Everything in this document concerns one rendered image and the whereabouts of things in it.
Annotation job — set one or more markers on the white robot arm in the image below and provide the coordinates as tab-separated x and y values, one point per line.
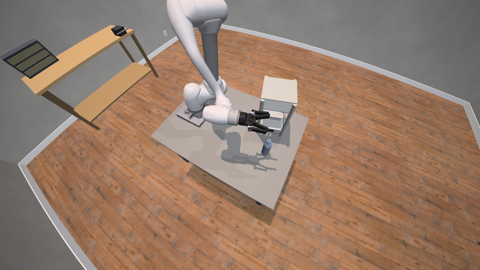
208	16

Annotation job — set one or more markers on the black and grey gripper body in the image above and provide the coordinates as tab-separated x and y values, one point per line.
244	119

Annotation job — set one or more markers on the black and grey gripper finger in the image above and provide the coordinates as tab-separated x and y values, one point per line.
261	128
264	115

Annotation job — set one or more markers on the blue-grey bottle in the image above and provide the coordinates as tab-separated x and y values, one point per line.
266	147

